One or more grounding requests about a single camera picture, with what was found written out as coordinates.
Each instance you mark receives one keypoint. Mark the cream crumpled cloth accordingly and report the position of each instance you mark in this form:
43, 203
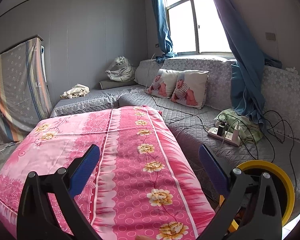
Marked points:
77, 91

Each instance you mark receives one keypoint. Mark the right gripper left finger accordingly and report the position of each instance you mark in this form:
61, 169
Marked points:
47, 207

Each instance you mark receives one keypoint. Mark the blue curtain left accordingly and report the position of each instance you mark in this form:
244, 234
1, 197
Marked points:
163, 32

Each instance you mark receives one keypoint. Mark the left baby print pillow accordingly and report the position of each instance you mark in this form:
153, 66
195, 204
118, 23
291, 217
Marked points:
163, 84

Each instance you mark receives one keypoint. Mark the pink floral tablecloth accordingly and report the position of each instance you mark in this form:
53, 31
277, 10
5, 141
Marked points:
141, 185

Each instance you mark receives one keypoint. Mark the right baby print pillow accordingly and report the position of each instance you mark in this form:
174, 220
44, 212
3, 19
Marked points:
191, 88

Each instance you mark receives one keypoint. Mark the grey bolster cushion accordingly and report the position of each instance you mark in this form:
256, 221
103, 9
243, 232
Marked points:
109, 84

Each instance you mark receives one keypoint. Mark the white tiger plush toy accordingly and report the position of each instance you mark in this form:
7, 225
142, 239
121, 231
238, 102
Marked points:
120, 70

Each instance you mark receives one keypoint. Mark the window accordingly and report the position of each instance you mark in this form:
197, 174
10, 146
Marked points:
195, 28

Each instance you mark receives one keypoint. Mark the white power strip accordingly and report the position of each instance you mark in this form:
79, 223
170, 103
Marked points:
228, 137

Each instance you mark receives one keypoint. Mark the baby print pillow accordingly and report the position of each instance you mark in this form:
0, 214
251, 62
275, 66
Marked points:
163, 84
191, 88

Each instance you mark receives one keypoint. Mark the blue curtain right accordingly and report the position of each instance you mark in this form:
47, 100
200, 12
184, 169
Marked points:
247, 71

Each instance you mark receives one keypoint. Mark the blue curtain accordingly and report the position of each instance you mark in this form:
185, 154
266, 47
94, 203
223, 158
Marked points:
247, 71
163, 32

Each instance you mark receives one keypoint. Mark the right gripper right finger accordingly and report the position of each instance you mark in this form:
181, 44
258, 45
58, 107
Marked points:
262, 216

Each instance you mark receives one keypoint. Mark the green crumpled cloth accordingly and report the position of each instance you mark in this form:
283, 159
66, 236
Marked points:
248, 131

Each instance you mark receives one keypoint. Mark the yellow rimmed trash bin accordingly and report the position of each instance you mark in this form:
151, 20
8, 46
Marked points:
282, 182

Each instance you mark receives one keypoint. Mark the grey quilted sofa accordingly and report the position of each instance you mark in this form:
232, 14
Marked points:
280, 88

